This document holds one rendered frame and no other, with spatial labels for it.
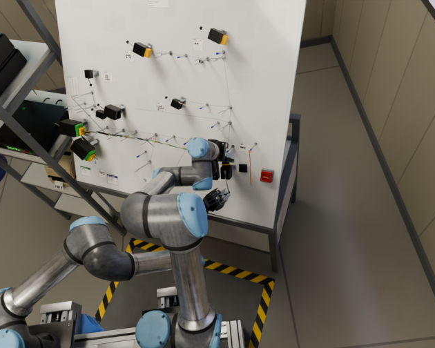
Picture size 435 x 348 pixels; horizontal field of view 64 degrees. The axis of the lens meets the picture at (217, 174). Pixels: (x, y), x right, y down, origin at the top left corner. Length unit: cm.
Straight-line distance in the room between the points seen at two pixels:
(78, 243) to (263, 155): 86
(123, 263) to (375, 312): 181
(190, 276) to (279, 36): 98
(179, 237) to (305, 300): 174
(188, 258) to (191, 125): 86
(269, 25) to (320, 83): 210
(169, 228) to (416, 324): 202
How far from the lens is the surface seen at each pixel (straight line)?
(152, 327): 118
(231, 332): 231
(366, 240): 274
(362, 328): 257
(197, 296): 105
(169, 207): 90
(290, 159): 204
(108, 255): 120
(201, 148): 126
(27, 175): 277
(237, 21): 155
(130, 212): 93
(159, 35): 169
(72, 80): 202
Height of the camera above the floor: 250
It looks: 57 degrees down
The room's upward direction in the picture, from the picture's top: 17 degrees counter-clockwise
